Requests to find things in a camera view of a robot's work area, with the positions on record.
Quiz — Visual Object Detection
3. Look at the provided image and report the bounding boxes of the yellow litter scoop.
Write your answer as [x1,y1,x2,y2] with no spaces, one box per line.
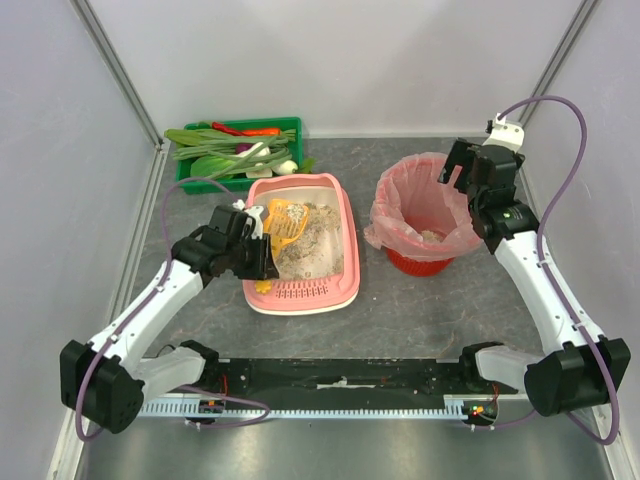
[253,198,309,295]

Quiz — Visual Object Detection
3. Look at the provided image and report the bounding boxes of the pink plastic bin liner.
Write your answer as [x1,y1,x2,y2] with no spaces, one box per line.
[364,152,483,262]

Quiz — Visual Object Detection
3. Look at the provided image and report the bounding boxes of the clumped litter lump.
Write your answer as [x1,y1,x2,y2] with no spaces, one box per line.
[285,202,309,224]

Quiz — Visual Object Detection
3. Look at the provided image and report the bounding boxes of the pink litter box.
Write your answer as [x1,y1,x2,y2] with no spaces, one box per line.
[243,173,360,316]

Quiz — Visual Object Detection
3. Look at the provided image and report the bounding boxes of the red trash bin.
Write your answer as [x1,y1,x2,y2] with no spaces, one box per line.
[385,248,454,277]

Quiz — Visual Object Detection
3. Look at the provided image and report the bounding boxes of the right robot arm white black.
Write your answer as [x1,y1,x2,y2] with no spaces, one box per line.
[438,139,631,417]

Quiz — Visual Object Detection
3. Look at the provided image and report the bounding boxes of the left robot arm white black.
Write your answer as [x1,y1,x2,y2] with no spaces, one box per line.
[60,201,278,441]

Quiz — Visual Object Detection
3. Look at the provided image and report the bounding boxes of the cat litter pellets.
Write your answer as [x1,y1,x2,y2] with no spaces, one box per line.
[274,202,344,281]

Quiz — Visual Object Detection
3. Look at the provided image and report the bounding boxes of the green plastic crate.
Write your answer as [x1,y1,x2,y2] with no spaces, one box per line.
[171,116,304,194]

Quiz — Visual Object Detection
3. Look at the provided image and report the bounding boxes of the white radish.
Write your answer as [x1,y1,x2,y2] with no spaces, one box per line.
[245,142,271,166]

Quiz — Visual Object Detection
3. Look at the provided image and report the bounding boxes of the green leafy vegetables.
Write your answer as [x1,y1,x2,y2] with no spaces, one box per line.
[165,124,316,180]

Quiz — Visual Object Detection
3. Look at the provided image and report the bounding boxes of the orange carrot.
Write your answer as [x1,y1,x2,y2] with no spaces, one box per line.
[241,127,282,137]

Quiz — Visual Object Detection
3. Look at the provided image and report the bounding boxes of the red chili pepper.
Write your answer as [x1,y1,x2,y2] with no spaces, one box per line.
[211,122,246,137]

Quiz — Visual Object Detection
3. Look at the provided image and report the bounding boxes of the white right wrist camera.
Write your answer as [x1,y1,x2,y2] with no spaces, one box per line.
[482,114,524,153]

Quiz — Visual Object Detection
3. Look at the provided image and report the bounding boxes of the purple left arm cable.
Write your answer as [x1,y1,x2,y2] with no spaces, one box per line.
[74,177,271,442]

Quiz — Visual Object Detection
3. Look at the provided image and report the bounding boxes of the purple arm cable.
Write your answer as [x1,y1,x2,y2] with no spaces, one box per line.
[74,177,271,442]
[462,95,621,446]

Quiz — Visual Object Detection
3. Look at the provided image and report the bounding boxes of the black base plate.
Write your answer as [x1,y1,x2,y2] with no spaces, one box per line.
[192,358,517,399]

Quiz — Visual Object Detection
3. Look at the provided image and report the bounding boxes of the blue-white cable duct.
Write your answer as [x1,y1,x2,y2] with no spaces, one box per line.
[138,394,468,421]

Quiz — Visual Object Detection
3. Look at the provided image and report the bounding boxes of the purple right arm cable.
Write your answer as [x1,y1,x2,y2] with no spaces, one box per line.
[462,95,621,446]

